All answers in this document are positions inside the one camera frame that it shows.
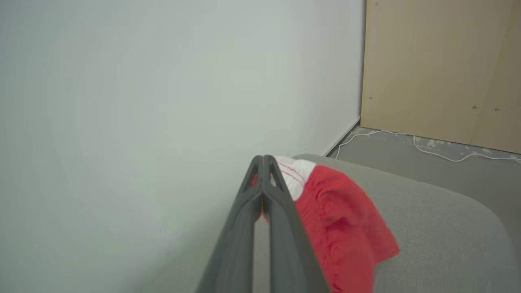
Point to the beige wooden board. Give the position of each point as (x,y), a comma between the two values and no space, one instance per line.
(427,69)

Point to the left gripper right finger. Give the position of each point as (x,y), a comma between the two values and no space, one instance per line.
(289,252)

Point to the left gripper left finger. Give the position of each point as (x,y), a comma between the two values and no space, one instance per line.
(232,252)

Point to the red shorts white waistband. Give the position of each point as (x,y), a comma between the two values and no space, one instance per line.
(346,219)

